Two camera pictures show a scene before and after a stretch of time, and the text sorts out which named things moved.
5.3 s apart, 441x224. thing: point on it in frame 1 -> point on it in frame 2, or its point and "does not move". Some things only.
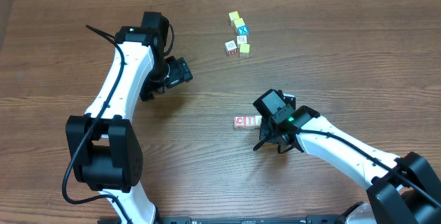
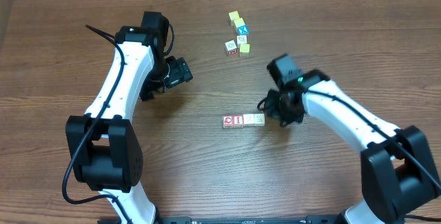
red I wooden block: x=249 y=120 -> x=238 y=121
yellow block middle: x=244 y=49 does not move
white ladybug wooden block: x=258 y=121 -> x=248 y=120
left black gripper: x=151 y=91 does not move
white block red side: x=231 y=47 does not move
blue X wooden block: x=242 y=30 does not move
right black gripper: x=272 y=137 -> x=275 y=108
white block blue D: x=238 y=120 -> x=228 y=121
